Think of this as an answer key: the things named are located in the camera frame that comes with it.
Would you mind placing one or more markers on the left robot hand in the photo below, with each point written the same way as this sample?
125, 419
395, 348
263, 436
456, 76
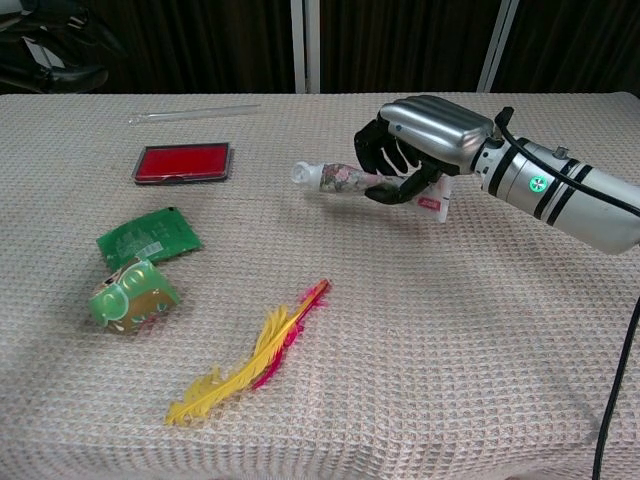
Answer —
70, 77

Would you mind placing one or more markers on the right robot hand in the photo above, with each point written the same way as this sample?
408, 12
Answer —
435, 130

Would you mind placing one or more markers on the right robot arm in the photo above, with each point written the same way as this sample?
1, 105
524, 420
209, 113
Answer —
575, 200

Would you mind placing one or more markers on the clear glass tube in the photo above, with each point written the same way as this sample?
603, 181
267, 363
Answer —
195, 114

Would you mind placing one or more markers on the red ink pad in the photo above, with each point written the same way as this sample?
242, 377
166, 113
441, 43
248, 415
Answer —
180, 162

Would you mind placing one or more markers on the beige waffle tablecloth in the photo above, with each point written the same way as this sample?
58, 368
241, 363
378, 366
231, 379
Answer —
400, 300

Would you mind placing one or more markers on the green foil packet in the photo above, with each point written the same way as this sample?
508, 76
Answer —
150, 235

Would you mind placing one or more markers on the red feather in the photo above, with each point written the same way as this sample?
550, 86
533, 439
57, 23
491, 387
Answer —
315, 295

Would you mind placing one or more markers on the green gold crushed carton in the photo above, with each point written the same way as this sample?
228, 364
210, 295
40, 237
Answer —
130, 300

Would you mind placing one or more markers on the yellow feather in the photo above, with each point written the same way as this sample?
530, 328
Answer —
272, 332

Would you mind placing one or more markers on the white metal frame post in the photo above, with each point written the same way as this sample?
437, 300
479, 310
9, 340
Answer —
300, 45
497, 45

